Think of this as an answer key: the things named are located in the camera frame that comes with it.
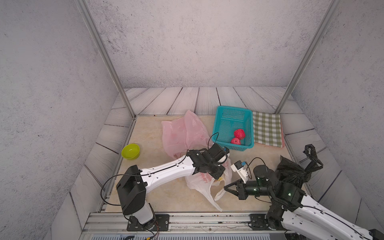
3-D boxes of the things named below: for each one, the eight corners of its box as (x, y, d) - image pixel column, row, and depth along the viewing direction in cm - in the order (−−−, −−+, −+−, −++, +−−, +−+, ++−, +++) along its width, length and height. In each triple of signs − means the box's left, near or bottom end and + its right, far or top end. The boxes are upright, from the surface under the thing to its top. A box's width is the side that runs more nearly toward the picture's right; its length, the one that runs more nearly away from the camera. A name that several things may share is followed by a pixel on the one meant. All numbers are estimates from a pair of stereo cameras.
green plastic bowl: (123, 162, 98) (119, 157, 93) (127, 148, 104) (124, 143, 100) (139, 162, 97) (136, 157, 93) (142, 148, 104) (140, 143, 100)
